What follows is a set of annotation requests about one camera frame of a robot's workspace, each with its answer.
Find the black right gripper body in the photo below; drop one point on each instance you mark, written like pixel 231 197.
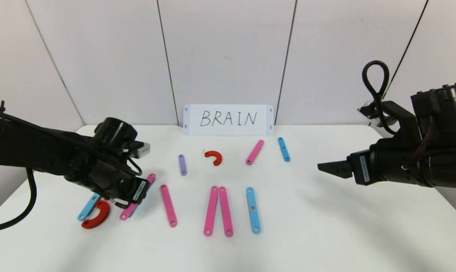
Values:
pixel 362 168

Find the cyan long flat bar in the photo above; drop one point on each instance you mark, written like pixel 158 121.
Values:
pixel 87 208
pixel 253 215

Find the purple short bar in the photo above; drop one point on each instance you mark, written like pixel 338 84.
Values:
pixel 182 165

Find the large red arc piece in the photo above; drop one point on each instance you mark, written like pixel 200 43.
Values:
pixel 101 215

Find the small red arc piece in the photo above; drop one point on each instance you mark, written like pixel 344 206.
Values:
pixel 212 153

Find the pink long bar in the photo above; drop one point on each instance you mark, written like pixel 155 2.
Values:
pixel 211 210
pixel 168 206
pixel 125 215
pixel 225 211

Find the cyan short flat bar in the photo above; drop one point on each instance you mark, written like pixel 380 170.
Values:
pixel 283 149

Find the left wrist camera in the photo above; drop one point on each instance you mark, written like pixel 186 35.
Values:
pixel 141 150

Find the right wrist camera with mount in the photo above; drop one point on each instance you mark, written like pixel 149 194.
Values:
pixel 398 117

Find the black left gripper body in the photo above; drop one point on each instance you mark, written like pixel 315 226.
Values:
pixel 139 192

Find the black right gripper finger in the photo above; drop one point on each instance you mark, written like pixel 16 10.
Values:
pixel 343 172
pixel 339 164

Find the white BRAIN sign board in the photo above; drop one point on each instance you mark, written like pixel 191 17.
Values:
pixel 228 108

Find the pink short flat bar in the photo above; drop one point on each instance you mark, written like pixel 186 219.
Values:
pixel 254 152

